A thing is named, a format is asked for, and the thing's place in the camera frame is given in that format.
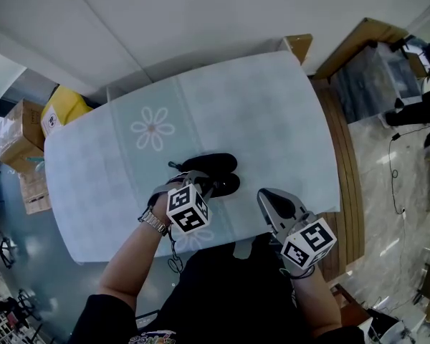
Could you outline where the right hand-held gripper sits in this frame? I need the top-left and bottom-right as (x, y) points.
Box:
(256, 187), (338, 269)

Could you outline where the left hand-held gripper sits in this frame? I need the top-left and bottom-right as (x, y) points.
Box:
(147, 170), (216, 236)

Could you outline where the black glasses case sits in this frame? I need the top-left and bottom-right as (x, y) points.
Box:
(168, 152), (242, 199)

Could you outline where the person's left forearm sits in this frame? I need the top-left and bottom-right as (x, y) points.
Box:
(96, 217), (170, 322)

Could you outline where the person's right forearm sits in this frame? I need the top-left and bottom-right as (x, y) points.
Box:
(289, 263), (342, 340)

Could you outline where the person's left hand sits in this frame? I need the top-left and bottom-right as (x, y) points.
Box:
(150, 196), (173, 226)

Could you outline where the silver metal wristwatch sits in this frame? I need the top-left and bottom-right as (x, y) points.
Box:
(138, 205), (171, 237)

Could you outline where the pale daisy print tablecloth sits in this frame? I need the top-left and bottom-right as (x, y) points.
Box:
(43, 48), (342, 265)

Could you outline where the person's black shirt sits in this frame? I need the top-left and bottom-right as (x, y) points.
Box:
(68, 233), (367, 344)

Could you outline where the brown wooden chair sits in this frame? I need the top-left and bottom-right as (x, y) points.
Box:
(328, 282), (373, 328)

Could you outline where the clear plastic storage bin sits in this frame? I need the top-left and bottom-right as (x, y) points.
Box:
(330, 41), (423, 125)

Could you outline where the yellow package with white label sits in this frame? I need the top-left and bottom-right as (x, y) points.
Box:
(40, 84), (95, 138)

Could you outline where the small open cardboard box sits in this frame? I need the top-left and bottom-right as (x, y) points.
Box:
(282, 33), (315, 66)

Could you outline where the black bag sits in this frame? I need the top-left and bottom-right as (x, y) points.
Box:
(365, 307), (410, 344)

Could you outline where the brown cardboard box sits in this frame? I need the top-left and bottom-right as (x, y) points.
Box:
(6, 98), (47, 151)

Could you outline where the taped cardboard box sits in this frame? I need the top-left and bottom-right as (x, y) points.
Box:
(0, 119), (46, 173)

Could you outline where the black office chair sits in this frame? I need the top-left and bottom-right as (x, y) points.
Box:
(6, 287), (44, 323)
(0, 229), (18, 283)

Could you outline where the black wrist cord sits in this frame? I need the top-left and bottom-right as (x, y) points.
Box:
(278, 263), (316, 281)

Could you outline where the black chain lanyard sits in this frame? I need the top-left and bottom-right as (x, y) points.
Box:
(166, 226), (186, 274)

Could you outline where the black floor cable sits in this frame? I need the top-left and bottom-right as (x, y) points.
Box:
(387, 123), (430, 215)

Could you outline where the wooden desk frame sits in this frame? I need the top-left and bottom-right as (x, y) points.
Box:
(312, 17), (410, 82)

